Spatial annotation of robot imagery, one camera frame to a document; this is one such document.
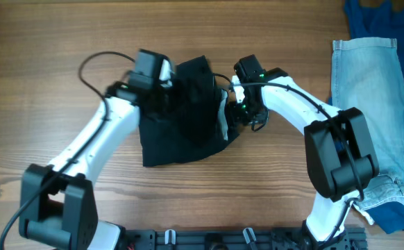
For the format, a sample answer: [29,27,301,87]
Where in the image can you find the light blue jeans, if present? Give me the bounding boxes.
[331,37,404,210]

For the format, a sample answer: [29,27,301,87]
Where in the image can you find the black garment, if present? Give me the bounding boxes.
[139,56,239,167]

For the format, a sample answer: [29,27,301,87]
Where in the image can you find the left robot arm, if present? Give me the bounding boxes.
[10,49,174,249]

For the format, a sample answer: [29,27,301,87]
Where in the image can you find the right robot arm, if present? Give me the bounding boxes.
[230,55,379,249]

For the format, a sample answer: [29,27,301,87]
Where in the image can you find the blue garment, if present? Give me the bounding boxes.
[344,0,404,77]

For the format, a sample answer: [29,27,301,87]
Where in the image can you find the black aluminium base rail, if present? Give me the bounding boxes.
[118,227,367,250]

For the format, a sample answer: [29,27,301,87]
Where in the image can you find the left black camera cable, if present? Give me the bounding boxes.
[0,51,137,250]

